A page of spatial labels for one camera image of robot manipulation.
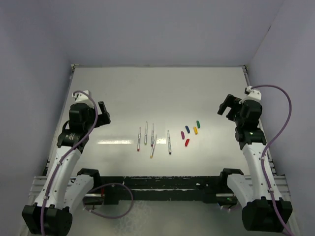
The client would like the red marker pen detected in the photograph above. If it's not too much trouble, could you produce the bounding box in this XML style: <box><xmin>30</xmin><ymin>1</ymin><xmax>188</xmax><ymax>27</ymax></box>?
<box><xmin>137</xmin><ymin>127</ymin><xmax>141</xmax><ymax>151</ymax></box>

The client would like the green marker pen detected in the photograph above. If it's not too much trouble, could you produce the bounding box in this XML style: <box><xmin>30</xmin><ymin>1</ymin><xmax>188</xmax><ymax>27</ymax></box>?
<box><xmin>144</xmin><ymin>121</ymin><xmax>148</xmax><ymax>145</ymax></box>

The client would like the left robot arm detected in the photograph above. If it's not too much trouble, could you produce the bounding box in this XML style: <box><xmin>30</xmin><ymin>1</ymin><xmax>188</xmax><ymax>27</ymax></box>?
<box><xmin>22</xmin><ymin>100</ymin><xmax>111</xmax><ymax>236</ymax></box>

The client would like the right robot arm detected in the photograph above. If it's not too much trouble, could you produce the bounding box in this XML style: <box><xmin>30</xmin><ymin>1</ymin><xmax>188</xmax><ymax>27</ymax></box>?
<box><xmin>218</xmin><ymin>93</ymin><xmax>293</xmax><ymax>233</ymax></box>

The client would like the purple marker pen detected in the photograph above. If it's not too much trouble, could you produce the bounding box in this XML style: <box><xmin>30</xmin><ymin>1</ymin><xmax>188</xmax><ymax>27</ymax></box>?
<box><xmin>150</xmin><ymin>123</ymin><xmax>155</xmax><ymax>147</ymax></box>

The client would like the yellow marker pen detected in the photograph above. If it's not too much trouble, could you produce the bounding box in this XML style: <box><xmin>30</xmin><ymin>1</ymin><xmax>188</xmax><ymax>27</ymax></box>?
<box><xmin>150</xmin><ymin>135</ymin><xmax>157</xmax><ymax>159</ymax></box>

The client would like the blue marker pen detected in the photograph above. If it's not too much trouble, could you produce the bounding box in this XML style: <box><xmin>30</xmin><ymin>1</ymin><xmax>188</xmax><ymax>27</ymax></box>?
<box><xmin>167</xmin><ymin>130</ymin><xmax>172</xmax><ymax>155</ymax></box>

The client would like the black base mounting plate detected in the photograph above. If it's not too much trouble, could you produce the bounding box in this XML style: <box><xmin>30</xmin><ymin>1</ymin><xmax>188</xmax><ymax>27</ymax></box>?
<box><xmin>93</xmin><ymin>176</ymin><xmax>237</xmax><ymax>206</ymax></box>

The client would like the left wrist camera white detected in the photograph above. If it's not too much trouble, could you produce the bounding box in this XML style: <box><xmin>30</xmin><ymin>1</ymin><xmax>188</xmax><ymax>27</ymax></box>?
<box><xmin>72</xmin><ymin>90</ymin><xmax>95</xmax><ymax>108</ymax></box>

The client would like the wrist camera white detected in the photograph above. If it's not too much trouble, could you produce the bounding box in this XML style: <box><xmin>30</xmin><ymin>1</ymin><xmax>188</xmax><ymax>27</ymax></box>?
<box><xmin>72</xmin><ymin>90</ymin><xmax>95</xmax><ymax>108</ymax></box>
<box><xmin>243</xmin><ymin>86</ymin><xmax>261</xmax><ymax>102</ymax></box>

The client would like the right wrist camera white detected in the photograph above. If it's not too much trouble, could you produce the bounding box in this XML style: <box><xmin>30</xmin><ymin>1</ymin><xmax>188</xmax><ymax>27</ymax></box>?
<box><xmin>243</xmin><ymin>86</ymin><xmax>261</xmax><ymax>102</ymax></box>

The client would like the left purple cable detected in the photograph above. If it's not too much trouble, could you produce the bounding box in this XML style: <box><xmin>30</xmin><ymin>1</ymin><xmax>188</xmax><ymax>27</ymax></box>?
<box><xmin>39</xmin><ymin>90</ymin><xmax>135</xmax><ymax>236</ymax></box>

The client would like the aluminium frame rail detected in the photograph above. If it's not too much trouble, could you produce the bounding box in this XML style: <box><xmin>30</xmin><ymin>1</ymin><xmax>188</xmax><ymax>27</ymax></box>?
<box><xmin>31</xmin><ymin>176</ymin><xmax>289</xmax><ymax>201</ymax></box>

